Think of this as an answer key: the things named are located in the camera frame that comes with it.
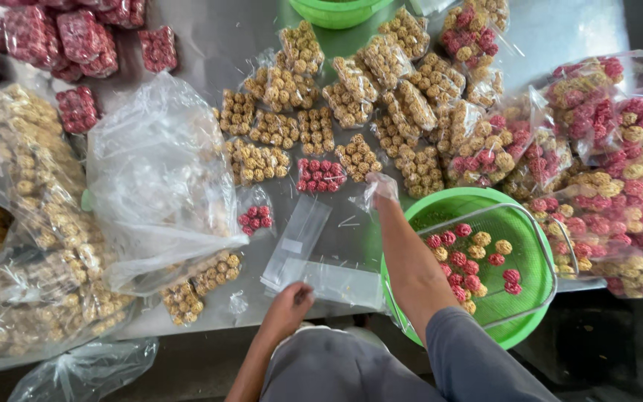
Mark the person's left hand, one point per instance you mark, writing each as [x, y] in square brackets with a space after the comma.
[283, 314]

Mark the person's right hand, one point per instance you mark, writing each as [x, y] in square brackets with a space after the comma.
[383, 190]

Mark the person's left fingers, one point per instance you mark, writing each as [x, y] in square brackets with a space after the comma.
[302, 293]

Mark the person's right fingers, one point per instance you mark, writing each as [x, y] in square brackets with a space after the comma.
[373, 181]

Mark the empty clear sleeve bag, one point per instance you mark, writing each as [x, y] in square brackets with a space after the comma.
[302, 229]
[344, 282]

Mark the red ball packet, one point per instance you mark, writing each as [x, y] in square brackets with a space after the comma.
[77, 109]
[158, 48]
[320, 176]

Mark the small clear plastic scrap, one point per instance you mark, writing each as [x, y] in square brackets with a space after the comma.
[238, 304]

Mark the pile of yellow packets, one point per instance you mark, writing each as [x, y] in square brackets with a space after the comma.
[355, 100]

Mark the yellow ball packet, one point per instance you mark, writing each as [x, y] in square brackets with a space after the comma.
[218, 272]
[182, 303]

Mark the partly filled red ball bag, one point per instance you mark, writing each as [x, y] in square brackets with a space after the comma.
[255, 218]

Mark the person's grey clothing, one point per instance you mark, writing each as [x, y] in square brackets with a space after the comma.
[355, 368]

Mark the pile of loose red yellow balls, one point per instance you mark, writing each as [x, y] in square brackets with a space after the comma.
[466, 262]

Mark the large green plastic basin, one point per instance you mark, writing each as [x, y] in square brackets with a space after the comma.
[514, 234]

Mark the small green plastic basin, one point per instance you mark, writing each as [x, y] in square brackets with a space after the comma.
[335, 12]

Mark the large crumpled clear plastic bag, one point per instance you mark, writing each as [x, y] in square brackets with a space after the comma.
[159, 178]

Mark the clear plastic bag with knot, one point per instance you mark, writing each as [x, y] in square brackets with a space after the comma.
[84, 371]

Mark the heap of mixed red yellow packets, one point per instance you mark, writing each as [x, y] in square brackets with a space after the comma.
[606, 184]

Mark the large bag of yellow packets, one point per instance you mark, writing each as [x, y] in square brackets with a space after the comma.
[25, 223]

